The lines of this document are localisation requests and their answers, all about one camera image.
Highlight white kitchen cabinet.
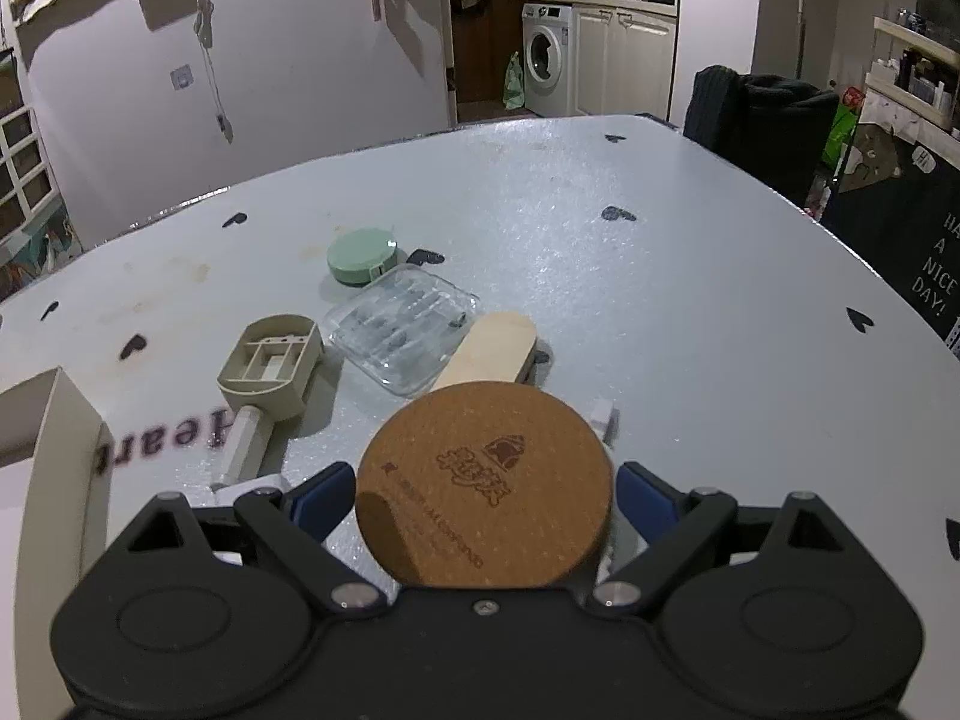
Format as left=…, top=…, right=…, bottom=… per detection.
left=574, top=1, right=680, bottom=121

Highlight clear plastic case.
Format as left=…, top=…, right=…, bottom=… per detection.
left=328, top=264, right=482, bottom=398

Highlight green plastic bag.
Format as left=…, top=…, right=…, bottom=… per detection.
left=502, top=52, right=527, bottom=110

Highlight black chair with dark cloth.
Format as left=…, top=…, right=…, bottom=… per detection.
left=684, top=64, right=841, bottom=209

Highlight colourful printed cloth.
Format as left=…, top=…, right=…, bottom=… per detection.
left=0, top=210, right=80, bottom=301

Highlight round cork coaster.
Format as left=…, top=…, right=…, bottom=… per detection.
left=356, top=382, right=616, bottom=590

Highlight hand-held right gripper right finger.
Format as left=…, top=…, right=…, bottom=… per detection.
left=587, top=461, right=856, bottom=616

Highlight round green case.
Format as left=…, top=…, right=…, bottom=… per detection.
left=327, top=227, right=400, bottom=287

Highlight hanging cable with plug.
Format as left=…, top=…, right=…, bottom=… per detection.
left=193, top=0, right=235, bottom=145

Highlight black printed banner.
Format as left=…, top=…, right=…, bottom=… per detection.
left=817, top=101, right=960, bottom=338

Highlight white wall shelf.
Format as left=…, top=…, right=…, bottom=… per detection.
left=862, top=15, right=960, bottom=143

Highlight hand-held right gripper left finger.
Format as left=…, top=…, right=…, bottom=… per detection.
left=120, top=461, right=392, bottom=614

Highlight beige plastic scoop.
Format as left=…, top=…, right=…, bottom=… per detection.
left=212, top=313, right=325, bottom=487

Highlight white washing machine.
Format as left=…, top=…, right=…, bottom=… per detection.
left=522, top=3, right=577, bottom=118

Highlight white cardboard box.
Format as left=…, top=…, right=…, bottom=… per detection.
left=0, top=367, right=113, bottom=720

